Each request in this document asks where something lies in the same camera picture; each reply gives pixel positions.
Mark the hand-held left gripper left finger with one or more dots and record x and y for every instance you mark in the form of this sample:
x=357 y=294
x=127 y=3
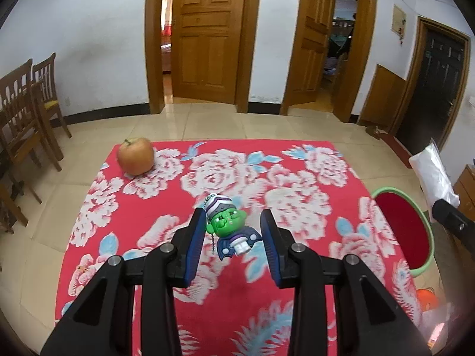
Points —
x=195 y=252

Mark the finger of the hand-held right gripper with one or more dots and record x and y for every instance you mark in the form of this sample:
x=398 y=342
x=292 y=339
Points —
x=454 y=220

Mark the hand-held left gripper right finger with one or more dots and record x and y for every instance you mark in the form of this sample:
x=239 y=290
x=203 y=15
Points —
x=271 y=252

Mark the green toy figure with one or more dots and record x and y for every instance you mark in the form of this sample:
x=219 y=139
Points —
x=226 y=222

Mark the white plastic bag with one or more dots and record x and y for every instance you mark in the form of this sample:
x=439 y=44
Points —
x=432 y=174

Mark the red bucket with green rim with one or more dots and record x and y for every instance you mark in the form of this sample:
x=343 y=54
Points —
x=400 y=230

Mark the wooden cabinet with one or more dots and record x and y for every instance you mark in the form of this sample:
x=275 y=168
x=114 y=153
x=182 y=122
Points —
x=465 y=189

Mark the red floral tablecloth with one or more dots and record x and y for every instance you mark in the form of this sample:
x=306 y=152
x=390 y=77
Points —
x=148 y=200

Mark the orange plastic stool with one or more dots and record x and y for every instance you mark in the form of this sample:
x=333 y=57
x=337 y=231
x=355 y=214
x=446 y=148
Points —
x=426 y=298

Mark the red doormat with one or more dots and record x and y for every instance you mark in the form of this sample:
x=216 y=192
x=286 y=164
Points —
x=399 y=150

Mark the brown shoe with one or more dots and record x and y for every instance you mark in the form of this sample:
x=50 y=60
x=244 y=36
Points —
x=373 y=132

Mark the dark entrance door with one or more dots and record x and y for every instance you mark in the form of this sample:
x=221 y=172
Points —
x=430 y=92

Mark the arched panel wooden door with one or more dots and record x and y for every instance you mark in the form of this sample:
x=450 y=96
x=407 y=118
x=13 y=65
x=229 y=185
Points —
x=207 y=44

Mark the wooden chair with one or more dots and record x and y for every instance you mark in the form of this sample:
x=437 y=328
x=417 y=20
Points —
x=18 y=118
x=48 y=89

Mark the wooden wall panel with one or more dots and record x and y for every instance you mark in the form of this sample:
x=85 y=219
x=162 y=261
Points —
x=382 y=100

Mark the dark door wooden frame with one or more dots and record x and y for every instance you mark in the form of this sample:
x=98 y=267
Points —
x=412 y=74

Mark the beige wall meter box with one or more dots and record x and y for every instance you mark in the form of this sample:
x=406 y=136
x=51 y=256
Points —
x=399 y=18

